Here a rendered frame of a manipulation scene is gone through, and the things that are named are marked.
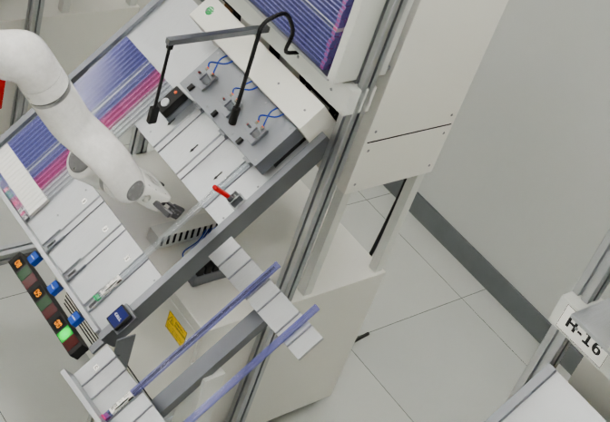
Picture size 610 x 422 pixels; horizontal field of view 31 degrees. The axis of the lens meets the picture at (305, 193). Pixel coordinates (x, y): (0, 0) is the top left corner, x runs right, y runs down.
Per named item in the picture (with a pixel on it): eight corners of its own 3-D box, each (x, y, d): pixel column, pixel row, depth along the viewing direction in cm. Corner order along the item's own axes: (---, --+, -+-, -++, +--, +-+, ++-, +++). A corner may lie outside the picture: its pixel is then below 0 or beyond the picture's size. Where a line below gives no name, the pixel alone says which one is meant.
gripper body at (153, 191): (147, 181, 237) (177, 196, 247) (124, 152, 243) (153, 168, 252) (124, 207, 238) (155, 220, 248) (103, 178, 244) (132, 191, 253)
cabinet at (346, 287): (155, 477, 319) (203, 332, 282) (46, 313, 355) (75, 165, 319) (325, 407, 358) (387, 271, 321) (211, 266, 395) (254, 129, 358)
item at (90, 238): (108, 335, 261) (101, 331, 258) (-11, 165, 295) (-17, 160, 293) (167, 281, 261) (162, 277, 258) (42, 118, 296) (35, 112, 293)
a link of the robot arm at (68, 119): (100, 93, 208) (158, 186, 232) (49, 63, 217) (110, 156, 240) (67, 126, 205) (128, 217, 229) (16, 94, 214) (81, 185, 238)
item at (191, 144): (228, 234, 263) (219, 226, 259) (96, 77, 298) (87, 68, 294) (329, 142, 264) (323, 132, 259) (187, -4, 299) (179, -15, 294)
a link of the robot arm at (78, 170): (143, 170, 236) (116, 152, 241) (105, 151, 225) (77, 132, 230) (123, 203, 236) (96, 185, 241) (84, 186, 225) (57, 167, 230)
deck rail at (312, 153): (113, 348, 262) (101, 340, 257) (110, 341, 263) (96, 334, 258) (335, 147, 263) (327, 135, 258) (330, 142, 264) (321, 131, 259)
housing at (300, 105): (319, 155, 265) (299, 129, 253) (211, 43, 291) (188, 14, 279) (344, 132, 265) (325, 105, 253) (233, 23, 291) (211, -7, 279)
